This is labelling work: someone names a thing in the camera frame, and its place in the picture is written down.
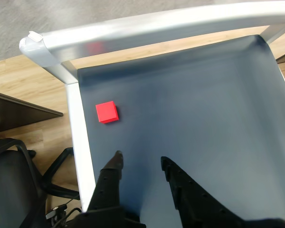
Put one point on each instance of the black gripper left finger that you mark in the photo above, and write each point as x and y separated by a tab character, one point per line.
108	180

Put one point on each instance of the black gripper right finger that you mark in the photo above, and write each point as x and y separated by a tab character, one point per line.
194	204

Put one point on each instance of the red cube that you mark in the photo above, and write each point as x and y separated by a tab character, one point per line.
106	111

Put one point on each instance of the black office chair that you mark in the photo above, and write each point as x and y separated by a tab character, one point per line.
12	180

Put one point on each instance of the blue-grey mat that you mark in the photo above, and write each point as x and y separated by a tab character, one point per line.
192	107

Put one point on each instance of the dark brown desk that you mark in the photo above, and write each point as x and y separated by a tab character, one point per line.
14	111

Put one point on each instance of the silver metal frame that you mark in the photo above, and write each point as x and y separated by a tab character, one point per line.
133	31

